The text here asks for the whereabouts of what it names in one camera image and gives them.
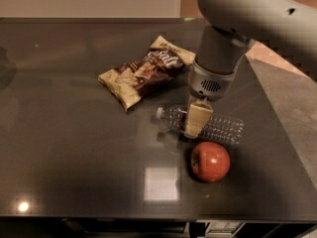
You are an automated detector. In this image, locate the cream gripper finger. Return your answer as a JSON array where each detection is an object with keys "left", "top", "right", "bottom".
[{"left": 184, "top": 96, "right": 213, "bottom": 138}]

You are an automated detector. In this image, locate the clear plastic water bottle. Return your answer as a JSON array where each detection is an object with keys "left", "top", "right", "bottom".
[{"left": 156, "top": 105, "right": 245, "bottom": 147}]

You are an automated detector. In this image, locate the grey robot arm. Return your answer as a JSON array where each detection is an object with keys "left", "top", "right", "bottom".
[{"left": 184, "top": 0, "right": 317, "bottom": 138}]

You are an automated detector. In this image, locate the red apple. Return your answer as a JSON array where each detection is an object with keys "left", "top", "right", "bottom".
[{"left": 191, "top": 142, "right": 230, "bottom": 182}]

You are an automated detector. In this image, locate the brown and cream chip bag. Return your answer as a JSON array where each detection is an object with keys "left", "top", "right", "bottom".
[{"left": 98, "top": 36, "right": 195, "bottom": 111}]

